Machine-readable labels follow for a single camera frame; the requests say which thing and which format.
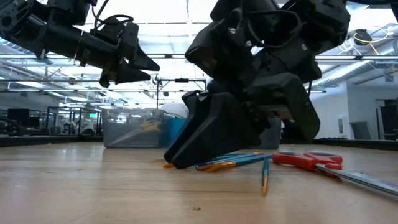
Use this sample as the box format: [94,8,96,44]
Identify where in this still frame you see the red handled scissors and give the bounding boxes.
[271,151,398,197]

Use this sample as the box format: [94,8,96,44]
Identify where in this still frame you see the black aluminium table frame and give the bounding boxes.
[0,134,398,152]

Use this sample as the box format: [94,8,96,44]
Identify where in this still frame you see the grey translucent plastic bin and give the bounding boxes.
[254,117,282,150]
[101,108,175,149]

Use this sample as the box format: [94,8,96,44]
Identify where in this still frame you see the white wall-mounted box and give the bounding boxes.
[338,116,351,139]

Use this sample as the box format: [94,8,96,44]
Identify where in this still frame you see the black ceiling cable reel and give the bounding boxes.
[353,28,373,47]

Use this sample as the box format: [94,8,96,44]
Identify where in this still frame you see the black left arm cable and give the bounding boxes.
[91,0,135,32]

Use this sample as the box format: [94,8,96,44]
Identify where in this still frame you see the black camera rig frame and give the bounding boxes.
[155,77,208,110]

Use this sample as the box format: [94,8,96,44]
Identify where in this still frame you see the blue handled paintbrush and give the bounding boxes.
[261,157,270,197]
[205,154,272,173]
[214,151,266,159]
[195,152,265,171]

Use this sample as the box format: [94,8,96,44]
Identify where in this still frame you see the blue plastic bin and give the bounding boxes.
[160,117,187,149]

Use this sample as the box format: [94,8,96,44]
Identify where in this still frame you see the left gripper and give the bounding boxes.
[76,22,161,89]

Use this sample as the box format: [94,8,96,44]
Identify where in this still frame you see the person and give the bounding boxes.
[160,101,190,119]

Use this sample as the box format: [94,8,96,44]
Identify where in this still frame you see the yellow handled scissors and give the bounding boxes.
[107,117,163,147]

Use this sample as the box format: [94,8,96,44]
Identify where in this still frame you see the black monitor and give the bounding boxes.
[7,108,30,127]

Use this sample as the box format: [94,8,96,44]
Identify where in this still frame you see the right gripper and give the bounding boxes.
[164,9,323,170]

